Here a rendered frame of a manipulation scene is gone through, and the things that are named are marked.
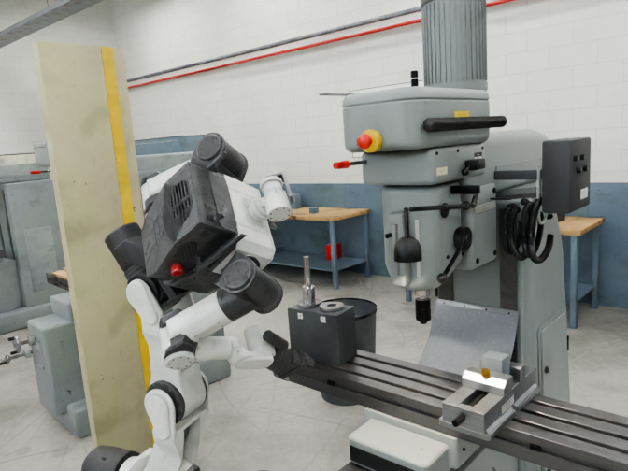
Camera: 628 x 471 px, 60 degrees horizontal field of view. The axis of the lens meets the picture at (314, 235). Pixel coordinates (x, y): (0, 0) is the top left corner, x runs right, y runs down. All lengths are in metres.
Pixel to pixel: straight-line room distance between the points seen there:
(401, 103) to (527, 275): 0.85
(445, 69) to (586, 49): 4.14
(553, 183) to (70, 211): 2.10
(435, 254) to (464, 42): 0.66
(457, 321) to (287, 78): 6.14
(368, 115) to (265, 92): 6.71
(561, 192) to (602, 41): 4.20
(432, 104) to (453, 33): 0.38
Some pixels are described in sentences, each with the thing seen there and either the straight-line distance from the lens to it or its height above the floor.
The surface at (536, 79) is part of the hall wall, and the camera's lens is 5.98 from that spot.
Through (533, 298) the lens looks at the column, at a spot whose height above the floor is 1.18.
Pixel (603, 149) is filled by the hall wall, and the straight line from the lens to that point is 5.80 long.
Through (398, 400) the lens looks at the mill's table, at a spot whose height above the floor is 0.97.
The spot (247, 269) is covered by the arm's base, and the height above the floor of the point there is 1.48.
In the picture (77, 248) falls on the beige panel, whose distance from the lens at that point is 2.85.
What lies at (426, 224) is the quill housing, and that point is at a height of 1.52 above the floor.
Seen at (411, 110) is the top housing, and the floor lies 1.83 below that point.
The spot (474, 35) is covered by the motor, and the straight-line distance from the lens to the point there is 1.82.
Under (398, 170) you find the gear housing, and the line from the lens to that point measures 1.55.
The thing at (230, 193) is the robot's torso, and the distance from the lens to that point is 1.47.
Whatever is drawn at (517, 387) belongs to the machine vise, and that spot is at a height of 1.05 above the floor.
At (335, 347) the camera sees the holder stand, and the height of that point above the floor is 1.06.
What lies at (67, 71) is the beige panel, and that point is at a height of 2.17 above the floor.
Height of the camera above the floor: 1.77
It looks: 10 degrees down
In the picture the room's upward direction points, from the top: 4 degrees counter-clockwise
